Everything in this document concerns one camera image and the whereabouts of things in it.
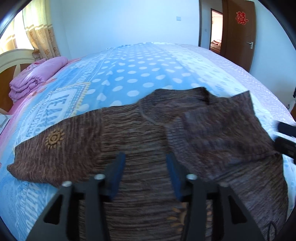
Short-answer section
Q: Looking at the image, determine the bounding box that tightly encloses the brown knitted sweater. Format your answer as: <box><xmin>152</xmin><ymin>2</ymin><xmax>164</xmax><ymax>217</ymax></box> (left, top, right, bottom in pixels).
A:
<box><xmin>7</xmin><ymin>87</ymin><xmax>288</xmax><ymax>240</ymax></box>

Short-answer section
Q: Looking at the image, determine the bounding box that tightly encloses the white patterned pillow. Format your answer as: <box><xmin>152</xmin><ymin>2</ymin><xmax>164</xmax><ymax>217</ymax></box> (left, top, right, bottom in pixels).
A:
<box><xmin>0</xmin><ymin>113</ymin><xmax>11</xmax><ymax>133</ymax></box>

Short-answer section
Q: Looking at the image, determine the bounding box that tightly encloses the brown wooden door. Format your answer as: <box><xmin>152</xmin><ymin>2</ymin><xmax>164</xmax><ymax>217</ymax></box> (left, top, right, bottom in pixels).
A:
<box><xmin>220</xmin><ymin>1</ymin><xmax>256</xmax><ymax>71</ymax></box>

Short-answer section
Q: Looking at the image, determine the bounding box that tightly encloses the red paper door decoration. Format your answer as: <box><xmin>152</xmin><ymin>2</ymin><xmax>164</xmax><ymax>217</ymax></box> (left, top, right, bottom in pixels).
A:
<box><xmin>235</xmin><ymin>11</ymin><xmax>249</xmax><ymax>25</ymax></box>

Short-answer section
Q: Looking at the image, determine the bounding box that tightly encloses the folded pink quilt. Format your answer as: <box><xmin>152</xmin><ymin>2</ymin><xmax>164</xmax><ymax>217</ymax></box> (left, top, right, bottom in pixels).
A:
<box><xmin>9</xmin><ymin>56</ymin><xmax>68</xmax><ymax>102</ymax></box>

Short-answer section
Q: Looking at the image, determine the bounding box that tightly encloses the blue pink patterned bed sheet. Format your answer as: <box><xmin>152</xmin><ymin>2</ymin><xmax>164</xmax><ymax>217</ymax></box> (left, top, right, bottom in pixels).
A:
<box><xmin>1</xmin><ymin>42</ymin><xmax>295</xmax><ymax>240</ymax></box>

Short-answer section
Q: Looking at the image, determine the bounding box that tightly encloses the cream wooden headboard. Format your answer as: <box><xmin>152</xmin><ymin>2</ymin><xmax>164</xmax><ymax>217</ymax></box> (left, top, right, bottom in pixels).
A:
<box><xmin>0</xmin><ymin>49</ymin><xmax>35</xmax><ymax>114</ymax></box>

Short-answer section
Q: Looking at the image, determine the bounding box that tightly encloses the orange patterned curtain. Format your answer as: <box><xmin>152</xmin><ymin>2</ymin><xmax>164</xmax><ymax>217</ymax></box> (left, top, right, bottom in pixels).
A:
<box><xmin>1</xmin><ymin>0</ymin><xmax>61</xmax><ymax>60</ymax></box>

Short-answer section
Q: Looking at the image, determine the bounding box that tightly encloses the silver door handle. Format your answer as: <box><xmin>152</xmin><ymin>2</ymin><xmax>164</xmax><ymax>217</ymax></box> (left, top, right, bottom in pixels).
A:
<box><xmin>246</xmin><ymin>42</ymin><xmax>254</xmax><ymax>49</ymax></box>

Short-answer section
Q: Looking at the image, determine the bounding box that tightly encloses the dark wooden door frame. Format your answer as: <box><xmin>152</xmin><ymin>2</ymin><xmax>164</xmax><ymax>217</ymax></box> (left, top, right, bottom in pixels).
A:
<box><xmin>199</xmin><ymin>0</ymin><xmax>223</xmax><ymax>49</ymax></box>

